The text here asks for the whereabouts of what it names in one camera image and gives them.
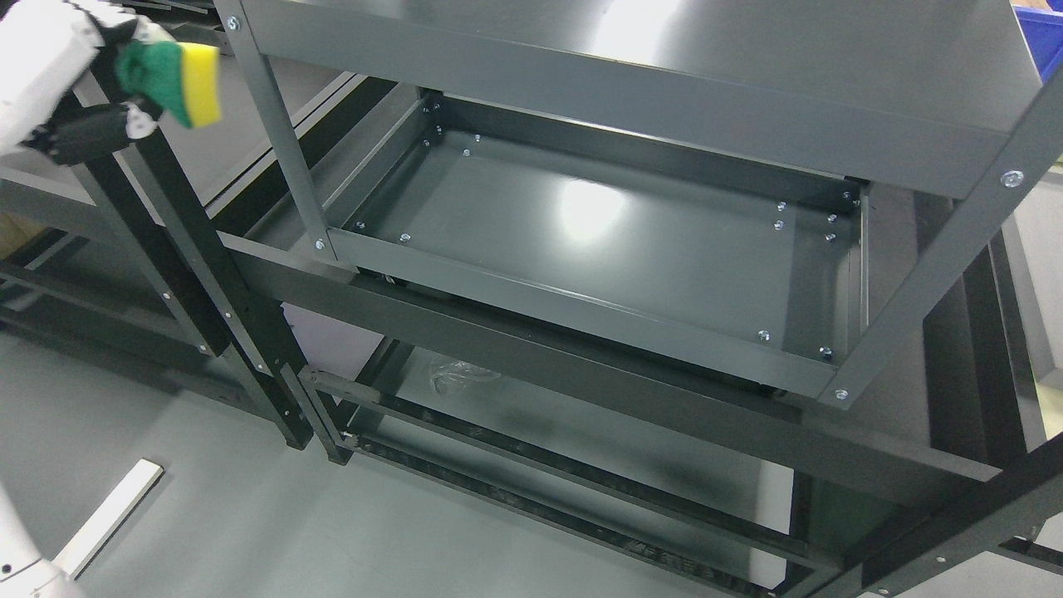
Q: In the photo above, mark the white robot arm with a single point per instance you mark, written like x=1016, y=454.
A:
x=25, y=572

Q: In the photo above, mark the blue plastic bin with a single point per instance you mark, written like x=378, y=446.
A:
x=1042, y=30

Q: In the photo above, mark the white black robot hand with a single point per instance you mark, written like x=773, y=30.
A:
x=47, y=47

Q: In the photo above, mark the white floor strip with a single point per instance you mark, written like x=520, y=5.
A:
x=107, y=518

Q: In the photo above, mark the green yellow sponge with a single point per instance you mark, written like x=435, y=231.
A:
x=180, y=77

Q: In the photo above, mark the grey metal shelving unit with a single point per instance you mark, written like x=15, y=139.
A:
x=721, y=286

